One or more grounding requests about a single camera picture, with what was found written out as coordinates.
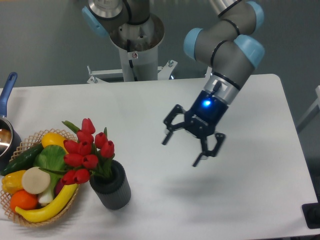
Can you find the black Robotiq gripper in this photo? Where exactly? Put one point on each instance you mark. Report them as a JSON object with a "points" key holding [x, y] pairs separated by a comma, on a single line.
{"points": [[205, 117]]}

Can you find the red tulip bouquet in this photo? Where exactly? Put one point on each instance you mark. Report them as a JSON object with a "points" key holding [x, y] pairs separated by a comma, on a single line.
{"points": [[91, 155]]}

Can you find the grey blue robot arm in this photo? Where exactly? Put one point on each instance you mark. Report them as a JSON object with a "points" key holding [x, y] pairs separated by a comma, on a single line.
{"points": [[227, 48]]}

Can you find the dark grey ribbed vase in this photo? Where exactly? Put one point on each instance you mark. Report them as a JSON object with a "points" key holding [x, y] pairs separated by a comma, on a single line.
{"points": [[113, 194]]}

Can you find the black device at table edge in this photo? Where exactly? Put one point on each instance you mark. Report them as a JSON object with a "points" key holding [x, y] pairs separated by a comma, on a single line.
{"points": [[311, 212]]}

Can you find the yellow squash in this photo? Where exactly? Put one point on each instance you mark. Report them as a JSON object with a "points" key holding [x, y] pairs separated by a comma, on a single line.
{"points": [[52, 138]]}

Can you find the purple sweet potato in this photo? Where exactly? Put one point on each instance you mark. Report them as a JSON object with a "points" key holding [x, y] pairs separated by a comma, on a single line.
{"points": [[58, 187]]}

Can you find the green bok choy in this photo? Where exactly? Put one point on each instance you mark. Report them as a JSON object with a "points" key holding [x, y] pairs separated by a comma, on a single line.
{"points": [[52, 158]]}

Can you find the woven wicker basket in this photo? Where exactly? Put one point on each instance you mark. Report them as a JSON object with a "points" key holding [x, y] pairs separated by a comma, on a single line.
{"points": [[5, 198]]}

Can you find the yellow banana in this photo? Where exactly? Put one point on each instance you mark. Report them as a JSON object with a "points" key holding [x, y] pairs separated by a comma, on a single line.
{"points": [[52, 209]]}

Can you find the beige round slice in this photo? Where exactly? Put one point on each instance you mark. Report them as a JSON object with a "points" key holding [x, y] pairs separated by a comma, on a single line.
{"points": [[35, 181]]}

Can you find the green cucumber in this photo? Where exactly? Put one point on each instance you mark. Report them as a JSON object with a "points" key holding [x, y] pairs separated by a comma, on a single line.
{"points": [[23, 161]]}

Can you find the orange fruit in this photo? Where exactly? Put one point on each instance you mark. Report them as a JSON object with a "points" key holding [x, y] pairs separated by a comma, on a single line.
{"points": [[23, 200]]}

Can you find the yellow bell pepper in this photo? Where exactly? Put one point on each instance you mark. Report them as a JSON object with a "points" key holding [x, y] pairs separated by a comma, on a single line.
{"points": [[12, 182]]}

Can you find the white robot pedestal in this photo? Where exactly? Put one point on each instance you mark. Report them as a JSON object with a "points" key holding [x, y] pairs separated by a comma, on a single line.
{"points": [[137, 46]]}

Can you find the white frame at right edge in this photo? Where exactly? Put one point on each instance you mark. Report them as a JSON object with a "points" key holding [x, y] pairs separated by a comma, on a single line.
{"points": [[312, 111]]}

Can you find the blue handled saucepan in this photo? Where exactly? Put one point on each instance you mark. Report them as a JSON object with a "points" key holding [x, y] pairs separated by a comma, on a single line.
{"points": [[9, 138]]}

